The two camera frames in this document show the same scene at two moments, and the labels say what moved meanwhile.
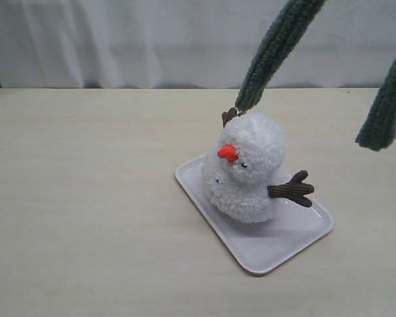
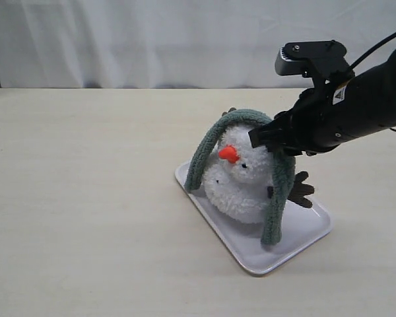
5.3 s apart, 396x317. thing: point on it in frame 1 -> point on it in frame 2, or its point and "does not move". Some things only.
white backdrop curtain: (186, 43) does not move
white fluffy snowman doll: (243, 179) does not move
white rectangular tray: (257, 246) does not move
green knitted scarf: (287, 24) -> (282, 168)
